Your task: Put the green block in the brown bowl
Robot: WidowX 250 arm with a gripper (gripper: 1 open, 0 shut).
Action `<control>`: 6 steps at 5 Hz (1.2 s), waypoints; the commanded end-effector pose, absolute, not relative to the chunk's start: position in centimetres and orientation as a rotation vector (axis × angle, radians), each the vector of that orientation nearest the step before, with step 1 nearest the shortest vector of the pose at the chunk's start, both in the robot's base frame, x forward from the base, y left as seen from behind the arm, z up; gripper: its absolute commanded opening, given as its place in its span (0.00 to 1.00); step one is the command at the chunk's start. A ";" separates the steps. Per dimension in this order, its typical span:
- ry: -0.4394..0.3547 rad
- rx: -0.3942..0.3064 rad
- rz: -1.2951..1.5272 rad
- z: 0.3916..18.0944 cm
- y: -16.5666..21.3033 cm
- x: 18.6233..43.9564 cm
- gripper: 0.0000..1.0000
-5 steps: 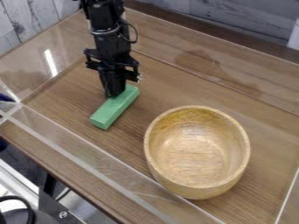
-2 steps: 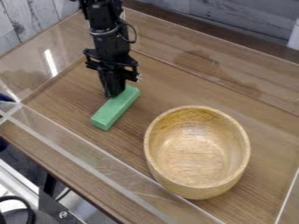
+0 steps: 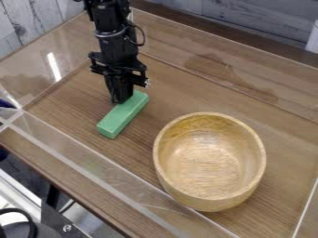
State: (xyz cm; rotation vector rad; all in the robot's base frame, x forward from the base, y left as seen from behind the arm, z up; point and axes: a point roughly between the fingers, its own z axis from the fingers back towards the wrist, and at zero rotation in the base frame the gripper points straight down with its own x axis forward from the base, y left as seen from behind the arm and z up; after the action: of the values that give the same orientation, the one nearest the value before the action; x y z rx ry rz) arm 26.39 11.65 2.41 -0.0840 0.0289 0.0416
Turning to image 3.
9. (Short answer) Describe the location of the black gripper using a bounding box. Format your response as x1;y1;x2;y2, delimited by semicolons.
88;30;149;104

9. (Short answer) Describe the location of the green rectangular block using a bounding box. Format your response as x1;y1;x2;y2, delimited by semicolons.
96;90;149;139

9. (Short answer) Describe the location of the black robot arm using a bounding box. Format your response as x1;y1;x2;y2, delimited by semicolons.
82;0;149;104

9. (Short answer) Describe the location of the brown wooden bowl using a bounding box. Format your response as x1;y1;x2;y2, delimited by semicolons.
152;112;267;212

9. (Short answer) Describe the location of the blue object at left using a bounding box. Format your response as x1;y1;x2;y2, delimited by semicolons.
0;99;16;109

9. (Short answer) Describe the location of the white object at right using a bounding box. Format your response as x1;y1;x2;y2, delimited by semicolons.
306;26;318;54

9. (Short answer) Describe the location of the clear acrylic tray enclosure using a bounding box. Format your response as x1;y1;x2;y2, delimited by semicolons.
0;4;318;238

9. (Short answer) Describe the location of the black metal bracket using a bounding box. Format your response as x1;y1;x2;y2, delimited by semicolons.
37;203;92;238

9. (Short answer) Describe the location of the black cable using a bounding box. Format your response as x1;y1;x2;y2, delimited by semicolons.
0;207;40;238

